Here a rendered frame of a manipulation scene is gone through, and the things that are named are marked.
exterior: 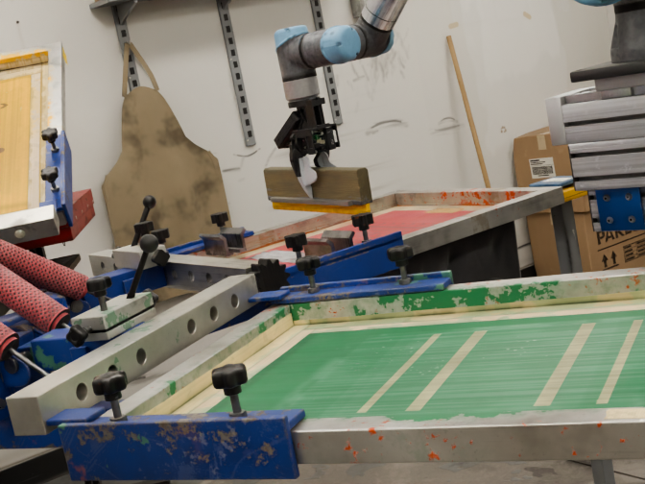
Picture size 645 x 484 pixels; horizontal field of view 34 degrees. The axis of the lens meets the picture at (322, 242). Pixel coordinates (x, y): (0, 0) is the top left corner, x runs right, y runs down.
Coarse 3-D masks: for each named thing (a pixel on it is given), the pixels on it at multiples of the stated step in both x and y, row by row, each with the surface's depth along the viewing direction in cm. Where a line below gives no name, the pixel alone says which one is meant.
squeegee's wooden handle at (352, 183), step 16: (272, 176) 242; (288, 176) 236; (320, 176) 226; (336, 176) 222; (352, 176) 217; (368, 176) 217; (272, 192) 243; (288, 192) 238; (304, 192) 233; (320, 192) 228; (336, 192) 223; (352, 192) 218; (368, 192) 218
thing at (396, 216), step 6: (396, 210) 270; (402, 210) 268; (408, 210) 266; (414, 210) 264; (420, 210) 262; (426, 210) 261; (378, 216) 266; (384, 216) 265; (390, 216) 263; (396, 216) 261; (402, 216) 259; (408, 216) 257; (414, 216) 256; (420, 216) 254; (426, 216) 252; (396, 222) 252; (402, 222) 250; (408, 222) 249; (342, 228) 260; (348, 228) 258; (318, 234) 257; (282, 246) 250; (240, 258) 244; (294, 258) 231
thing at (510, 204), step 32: (416, 192) 270; (448, 192) 260; (480, 192) 251; (512, 192) 243; (544, 192) 232; (288, 224) 259; (320, 224) 264; (448, 224) 216; (480, 224) 221; (224, 256) 248; (192, 288) 218
